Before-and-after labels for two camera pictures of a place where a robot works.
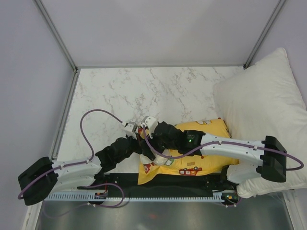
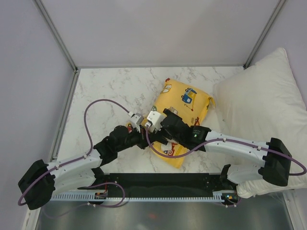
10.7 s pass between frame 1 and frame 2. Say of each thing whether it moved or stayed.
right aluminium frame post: stayed
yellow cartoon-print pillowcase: moved
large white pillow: stayed
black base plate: stayed
